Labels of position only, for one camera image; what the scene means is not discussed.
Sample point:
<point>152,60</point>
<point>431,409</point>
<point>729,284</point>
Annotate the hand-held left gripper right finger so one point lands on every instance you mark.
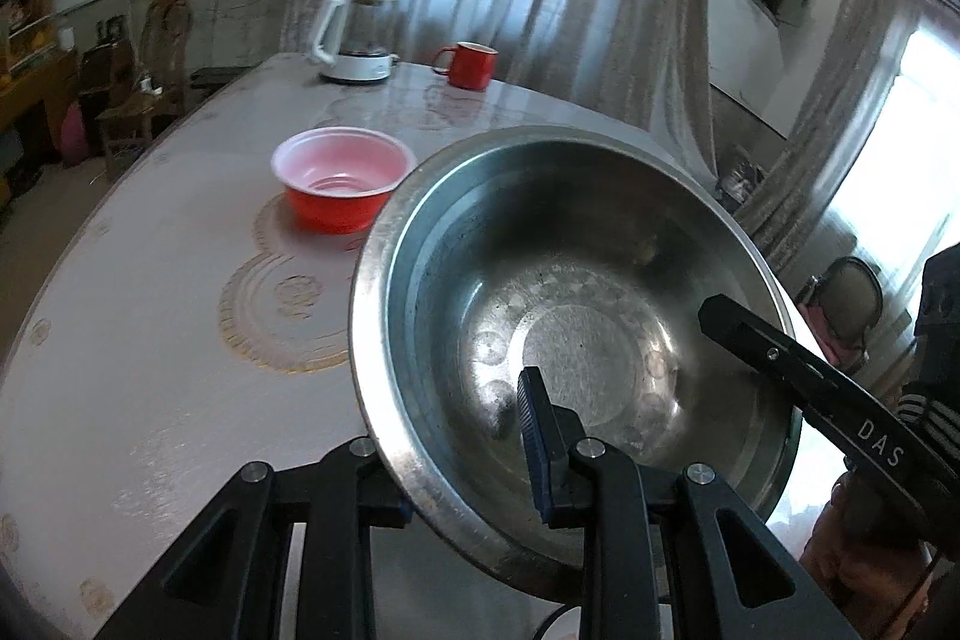
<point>534,445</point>

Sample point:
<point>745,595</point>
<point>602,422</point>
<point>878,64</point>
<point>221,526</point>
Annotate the stainless steel bowl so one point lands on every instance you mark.
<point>585,280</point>

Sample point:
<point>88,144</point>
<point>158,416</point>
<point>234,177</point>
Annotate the narrow beige window curtain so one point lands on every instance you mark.
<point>847,108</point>

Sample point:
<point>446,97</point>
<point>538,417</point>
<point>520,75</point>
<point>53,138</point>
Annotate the dark clutter pile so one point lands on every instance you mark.
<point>739,175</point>

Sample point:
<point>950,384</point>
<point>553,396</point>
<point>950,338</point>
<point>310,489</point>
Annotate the wooden cabinet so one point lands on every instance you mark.
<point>37,100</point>

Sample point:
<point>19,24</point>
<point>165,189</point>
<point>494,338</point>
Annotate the dark round-back chair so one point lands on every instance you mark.
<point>847,302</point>

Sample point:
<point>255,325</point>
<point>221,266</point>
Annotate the red mug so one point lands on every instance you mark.
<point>472,66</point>

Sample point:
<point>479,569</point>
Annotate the carved wooden chair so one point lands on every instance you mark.
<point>169,48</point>

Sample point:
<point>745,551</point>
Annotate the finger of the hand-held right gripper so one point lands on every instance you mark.
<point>825,392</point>

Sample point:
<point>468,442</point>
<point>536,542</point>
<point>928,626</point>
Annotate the red plastic bowl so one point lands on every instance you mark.
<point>330,209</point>

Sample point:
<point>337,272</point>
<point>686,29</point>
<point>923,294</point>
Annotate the white electric kettle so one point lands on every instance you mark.
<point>352,48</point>

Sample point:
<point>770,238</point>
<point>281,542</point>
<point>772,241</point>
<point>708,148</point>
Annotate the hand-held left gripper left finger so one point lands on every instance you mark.
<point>360,490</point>

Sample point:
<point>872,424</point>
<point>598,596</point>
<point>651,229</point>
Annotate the person's right hand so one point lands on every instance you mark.
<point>862,557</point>

